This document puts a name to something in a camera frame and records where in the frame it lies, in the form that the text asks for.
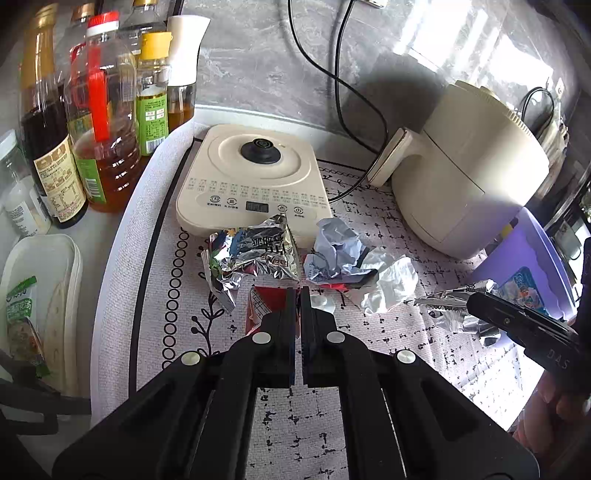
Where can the white crumpled tissue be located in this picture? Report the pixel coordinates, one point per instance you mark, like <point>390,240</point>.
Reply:
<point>392,281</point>

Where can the red cap oil bottle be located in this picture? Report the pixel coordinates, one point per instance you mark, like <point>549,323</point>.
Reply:
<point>106,152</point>

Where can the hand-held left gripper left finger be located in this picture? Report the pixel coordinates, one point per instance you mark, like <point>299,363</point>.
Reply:
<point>288,332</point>

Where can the green packet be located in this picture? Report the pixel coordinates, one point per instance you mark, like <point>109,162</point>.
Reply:
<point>23,318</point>

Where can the purple plastic bucket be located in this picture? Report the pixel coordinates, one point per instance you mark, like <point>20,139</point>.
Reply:
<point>526,249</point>

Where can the clear bottle white cap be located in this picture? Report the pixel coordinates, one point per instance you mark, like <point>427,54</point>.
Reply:
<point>21,203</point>

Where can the yellow cap green label bottle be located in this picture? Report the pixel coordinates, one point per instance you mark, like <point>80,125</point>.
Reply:
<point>152,115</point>

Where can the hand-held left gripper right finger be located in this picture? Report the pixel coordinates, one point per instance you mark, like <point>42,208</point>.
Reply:
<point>314,337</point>

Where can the cream kettle base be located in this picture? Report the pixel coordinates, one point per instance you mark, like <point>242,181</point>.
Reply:
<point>231,157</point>

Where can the gold cap clear bottle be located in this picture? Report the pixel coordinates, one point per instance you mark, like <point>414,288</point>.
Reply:
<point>143,16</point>
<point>83,11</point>

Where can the white top oil sprayer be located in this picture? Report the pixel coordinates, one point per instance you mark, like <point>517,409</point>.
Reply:
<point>184,41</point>

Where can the white plastic container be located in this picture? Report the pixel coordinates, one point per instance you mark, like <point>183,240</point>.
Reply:
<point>60,277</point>

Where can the long silver foil wrapper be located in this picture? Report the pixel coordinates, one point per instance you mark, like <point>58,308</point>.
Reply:
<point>455,314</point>

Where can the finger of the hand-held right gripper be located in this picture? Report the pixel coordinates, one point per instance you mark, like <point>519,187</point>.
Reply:
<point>489,309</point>

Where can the person's right hand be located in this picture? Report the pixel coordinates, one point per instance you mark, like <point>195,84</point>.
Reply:
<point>554,415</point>

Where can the patterned white table mat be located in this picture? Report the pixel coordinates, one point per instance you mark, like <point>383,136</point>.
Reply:
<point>286,438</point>

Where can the printed foil wrapper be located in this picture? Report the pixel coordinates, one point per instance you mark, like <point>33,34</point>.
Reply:
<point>258,249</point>

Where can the red packet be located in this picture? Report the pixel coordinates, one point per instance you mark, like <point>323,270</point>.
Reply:
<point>265,300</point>

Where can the dark soy sauce bottle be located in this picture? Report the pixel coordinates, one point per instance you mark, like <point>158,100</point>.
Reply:
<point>51,138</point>

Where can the bluish crumpled paper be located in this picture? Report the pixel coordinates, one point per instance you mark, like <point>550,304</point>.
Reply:
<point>334,249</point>

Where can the white air fryer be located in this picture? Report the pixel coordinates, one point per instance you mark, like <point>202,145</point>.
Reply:
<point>475,161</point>

